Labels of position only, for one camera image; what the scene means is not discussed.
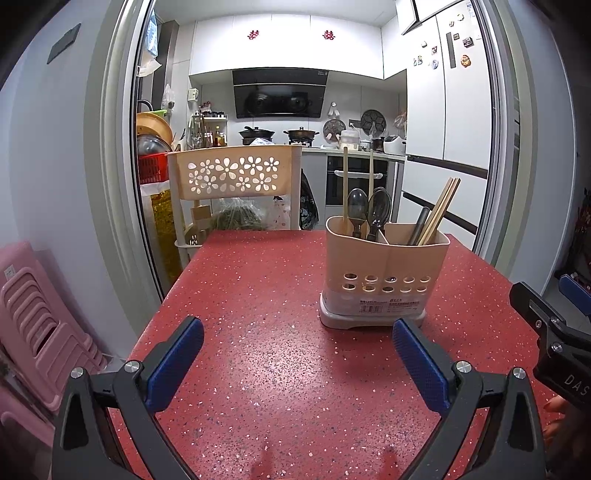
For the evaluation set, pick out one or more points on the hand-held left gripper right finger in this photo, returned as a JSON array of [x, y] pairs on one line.
[[420, 364]]

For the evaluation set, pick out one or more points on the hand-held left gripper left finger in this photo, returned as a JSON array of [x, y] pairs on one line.
[[175, 364]]

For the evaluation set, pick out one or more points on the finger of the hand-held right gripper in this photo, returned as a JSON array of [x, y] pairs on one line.
[[577, 295], [526, 297]]

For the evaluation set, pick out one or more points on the beige plastic utensil holder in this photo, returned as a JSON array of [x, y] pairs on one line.
[[406, 263]]

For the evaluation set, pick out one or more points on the person's right hand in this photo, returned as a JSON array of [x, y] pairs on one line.
[[556, 415]]

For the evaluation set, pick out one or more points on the gold patterned bag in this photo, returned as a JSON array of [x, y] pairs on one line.
[[164, 230]]

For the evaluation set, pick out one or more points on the pink plastic stool stack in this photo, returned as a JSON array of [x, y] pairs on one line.
[[41, 314]]

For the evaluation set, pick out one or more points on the brown cardboard piece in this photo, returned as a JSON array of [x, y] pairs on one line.
[[201, 216]]

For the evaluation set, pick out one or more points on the green vegetable bundle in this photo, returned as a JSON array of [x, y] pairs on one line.
[[238, 217]]

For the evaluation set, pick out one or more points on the printed white plastic bag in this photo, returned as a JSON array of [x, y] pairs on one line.
[[279, 214]]

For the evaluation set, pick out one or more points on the black trash bag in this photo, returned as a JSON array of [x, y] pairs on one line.
[[309, 203]]

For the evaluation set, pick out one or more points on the red plastic basket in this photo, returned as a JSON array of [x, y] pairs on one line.
[[152, 168]]

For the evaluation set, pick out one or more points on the black built-in oven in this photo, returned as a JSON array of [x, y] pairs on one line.
[[334, 184]]

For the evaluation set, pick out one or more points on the white rice cooker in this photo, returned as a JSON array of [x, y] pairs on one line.
[[395, 145]]

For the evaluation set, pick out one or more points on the beige flower-cutout storage cart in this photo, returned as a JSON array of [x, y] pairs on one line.
[[182, 161]]

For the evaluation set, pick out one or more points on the white refrigerator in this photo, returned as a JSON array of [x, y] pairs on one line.
[[425, 115]]

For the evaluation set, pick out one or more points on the dark ceramic pot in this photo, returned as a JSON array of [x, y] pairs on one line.
[[379, 145]]

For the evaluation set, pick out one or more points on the metal bowl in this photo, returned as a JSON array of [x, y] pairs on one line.
[[152, 145]]

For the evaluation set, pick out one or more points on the grey kitchen cabinet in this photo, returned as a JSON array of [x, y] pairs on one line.
[[314, 159]]

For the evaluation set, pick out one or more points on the large round dark trivet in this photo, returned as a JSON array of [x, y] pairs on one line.
[[373, 121]]

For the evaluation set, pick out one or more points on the white spice rack with bottles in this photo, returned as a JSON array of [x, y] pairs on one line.
[[216, 131]]

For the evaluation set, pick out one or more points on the round wooden board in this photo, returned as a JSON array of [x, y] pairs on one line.
[[154, 127]]

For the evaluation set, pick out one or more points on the black wok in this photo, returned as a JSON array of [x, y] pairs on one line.
[[256, 134]]

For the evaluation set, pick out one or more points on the small round dark trivet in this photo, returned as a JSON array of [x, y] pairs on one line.
[[334, 129]]

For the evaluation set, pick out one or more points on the green plastic basket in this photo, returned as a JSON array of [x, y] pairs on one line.
[[152, 113]]

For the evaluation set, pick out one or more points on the lidded dark wok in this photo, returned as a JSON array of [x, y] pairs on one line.
[[301, 134]]

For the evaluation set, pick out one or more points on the metal kitchen faucet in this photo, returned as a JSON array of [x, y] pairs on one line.
[[144, 104]]

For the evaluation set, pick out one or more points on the white hanging plastic bag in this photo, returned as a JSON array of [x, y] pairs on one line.
[[168, 97]]

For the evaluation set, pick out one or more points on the black range hood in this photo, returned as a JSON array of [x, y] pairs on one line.
[[277, 101]]

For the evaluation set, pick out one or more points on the white upper kitchen cabinets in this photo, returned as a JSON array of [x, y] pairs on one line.
[[286, 46]]

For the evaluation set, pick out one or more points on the grey sliding door frame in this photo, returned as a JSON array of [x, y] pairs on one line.
[[111, 138]]

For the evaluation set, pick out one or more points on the dark wall switch plate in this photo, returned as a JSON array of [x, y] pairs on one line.
[[64, 41]]

